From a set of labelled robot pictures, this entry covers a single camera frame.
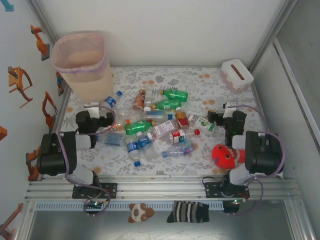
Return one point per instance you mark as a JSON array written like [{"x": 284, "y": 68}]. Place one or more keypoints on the floral tablecloth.
[{"x": 175, "y": 75}]

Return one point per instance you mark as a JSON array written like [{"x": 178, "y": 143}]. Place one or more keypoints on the green soda bottle yellow cap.
[
  {"x": 177, "y": 94},
  {"x": 138, "y": 127},
  {"x": 167, "y": 104}
]

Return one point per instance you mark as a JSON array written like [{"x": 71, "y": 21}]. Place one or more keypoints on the brown coffee drink bottle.
[{"x": 140, "y": 100}]

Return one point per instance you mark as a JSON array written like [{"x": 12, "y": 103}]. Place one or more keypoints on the beige mesh waste bin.
[{"x": 95, "y": 85}]

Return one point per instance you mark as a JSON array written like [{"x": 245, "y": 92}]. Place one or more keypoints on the red label bottle red cap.
[{"x": 177, "y": 136}]

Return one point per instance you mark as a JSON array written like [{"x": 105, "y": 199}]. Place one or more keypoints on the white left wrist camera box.
[{"x": 92, "y": 108}]

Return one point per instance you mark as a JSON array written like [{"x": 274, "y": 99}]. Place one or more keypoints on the teal wall sticker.
[{"x": 8, "y": 5}]

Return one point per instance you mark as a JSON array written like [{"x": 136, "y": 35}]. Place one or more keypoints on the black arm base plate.
[
  {"x": 211, "y": 190},
  {"x": 111, "y": 190}
]

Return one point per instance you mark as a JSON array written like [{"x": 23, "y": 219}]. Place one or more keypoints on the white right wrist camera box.
[{"x": 230, "y": 111}]

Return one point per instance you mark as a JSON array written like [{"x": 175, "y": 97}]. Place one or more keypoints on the orange claw gripper wall sticker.
[{"x": 15, "y": 80}]

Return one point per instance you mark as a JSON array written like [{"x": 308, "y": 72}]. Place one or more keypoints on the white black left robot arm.
[{"x": 55, "y": 155}]

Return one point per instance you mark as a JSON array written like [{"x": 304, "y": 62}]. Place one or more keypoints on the aluminium rail beam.
[{"x": 162, "y": 191}]

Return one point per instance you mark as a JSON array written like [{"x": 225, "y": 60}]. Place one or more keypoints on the crushed bottle colourful label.
[{"x": 180, "y": 150}]

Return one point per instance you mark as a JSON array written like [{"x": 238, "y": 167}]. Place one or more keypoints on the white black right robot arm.
[{"x": 262, "y": 155}]

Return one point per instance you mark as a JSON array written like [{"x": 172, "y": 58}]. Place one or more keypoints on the pink plastic bin liner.
[{"x": 77, "y": 42}]

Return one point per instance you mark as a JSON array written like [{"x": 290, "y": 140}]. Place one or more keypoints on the brown white panda plush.
[{"x": 137, "y": 212}]

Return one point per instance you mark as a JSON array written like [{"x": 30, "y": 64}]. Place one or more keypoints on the black white striped sock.
[{"x": 187, "y": 212}]

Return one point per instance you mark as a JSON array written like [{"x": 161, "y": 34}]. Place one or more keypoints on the small circuit board with LEDs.
[
  {"x": 94, "y": 205},
  {"x": 231, "y": 206}
]

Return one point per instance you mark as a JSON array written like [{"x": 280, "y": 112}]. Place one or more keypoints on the clear bottle orange cap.
[{"x": 113, "y": 128}]

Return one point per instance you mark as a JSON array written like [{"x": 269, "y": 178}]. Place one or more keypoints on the clear bottle blue cap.
[{"x": 163, "y": 128}]

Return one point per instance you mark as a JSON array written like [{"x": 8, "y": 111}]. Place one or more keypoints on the red fish plush toy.
[{"x": 223, "y": 156}]

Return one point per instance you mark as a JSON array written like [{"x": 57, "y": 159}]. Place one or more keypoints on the blue label bottle white cap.
[{"x": 144, "y": 143}]

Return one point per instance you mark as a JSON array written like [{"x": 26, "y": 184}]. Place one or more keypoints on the clear bottle pale blue label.
[{"x": 111, "y": 139}]

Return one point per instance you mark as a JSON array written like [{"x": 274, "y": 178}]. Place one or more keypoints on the blue orange robot wall sticker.
[{"x": 60, "y": 83}]

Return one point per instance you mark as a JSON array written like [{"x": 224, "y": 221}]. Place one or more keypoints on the white pink tissue box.
[{"x": 237, "y": 75}]

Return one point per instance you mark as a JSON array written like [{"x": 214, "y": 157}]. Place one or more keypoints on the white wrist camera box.
[
  {"x": 92, "y": 108},
  {"x": 230, "y": 111}
]

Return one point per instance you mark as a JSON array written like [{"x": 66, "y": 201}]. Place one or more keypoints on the clear bottle blue strip label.
[{"x": 156, "y": 114}]

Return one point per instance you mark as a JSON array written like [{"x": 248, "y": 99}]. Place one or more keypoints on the aluminium frame post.
[
  {"x": 277, "y": 25},
  {"x": 48, "y": 27}
]

